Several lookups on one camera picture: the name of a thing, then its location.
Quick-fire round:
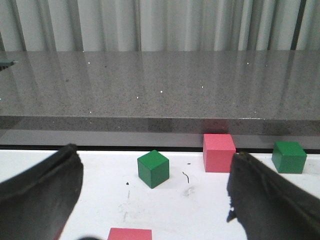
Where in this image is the pink cube near camera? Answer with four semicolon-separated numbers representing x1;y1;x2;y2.
107;227;152;240

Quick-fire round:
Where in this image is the grey stone counter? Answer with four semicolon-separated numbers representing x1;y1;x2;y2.
0;50;320;150

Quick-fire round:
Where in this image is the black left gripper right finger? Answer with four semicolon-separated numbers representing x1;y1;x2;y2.
226;152;320;240

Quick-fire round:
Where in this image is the green cube left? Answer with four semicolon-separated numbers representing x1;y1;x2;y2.
137;149;170;189

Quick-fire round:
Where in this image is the green cube right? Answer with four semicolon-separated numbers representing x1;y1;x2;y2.
271;141;307;174

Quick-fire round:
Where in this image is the dark green object on counter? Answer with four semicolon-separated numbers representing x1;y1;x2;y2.
0;59;17;71

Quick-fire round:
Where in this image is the green cube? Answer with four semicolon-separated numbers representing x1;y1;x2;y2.
137;149;170;189
271;141;307;174

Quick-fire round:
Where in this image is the white curtain backdrop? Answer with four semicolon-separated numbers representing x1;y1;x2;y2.
0;0;320;52

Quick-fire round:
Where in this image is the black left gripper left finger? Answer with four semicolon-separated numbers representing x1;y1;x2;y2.
0;144;83;240

